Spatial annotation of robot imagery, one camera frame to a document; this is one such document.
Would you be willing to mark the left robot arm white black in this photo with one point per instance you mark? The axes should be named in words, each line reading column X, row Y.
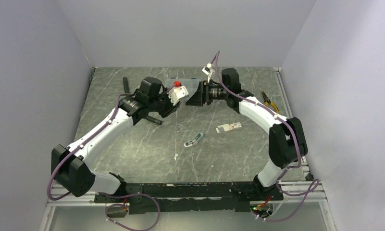
column 70, row 165

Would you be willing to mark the white staple box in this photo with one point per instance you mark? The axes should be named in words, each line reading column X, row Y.
column 228, row 127

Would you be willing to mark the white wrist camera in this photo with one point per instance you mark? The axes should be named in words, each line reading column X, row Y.
column 177, row 92
column 208, row 71

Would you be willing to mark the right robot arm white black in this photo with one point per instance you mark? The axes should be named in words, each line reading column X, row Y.
column 287, row 143

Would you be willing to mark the clear plastic organizer box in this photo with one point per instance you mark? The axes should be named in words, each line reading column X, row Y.
column 191, row 84

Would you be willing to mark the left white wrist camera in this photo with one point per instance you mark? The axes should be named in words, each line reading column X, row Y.
column 177, row 92

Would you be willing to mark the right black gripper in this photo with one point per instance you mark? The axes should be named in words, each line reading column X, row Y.
column 201, row 96

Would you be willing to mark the blue mini stapler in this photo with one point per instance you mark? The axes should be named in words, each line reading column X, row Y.
column 194, row 140

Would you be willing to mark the yellow black pliers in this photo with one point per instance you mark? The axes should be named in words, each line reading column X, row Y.
column 268, row 102

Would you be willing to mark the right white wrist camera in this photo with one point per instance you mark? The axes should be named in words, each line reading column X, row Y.
column 208, row 71

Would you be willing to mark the aluminium frame rail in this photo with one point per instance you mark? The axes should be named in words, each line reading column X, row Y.
column 89, row 199

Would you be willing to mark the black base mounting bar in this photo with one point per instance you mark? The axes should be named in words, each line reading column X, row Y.
column 238, row 196

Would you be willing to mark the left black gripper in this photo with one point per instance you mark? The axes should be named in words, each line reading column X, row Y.
column 170, row 109

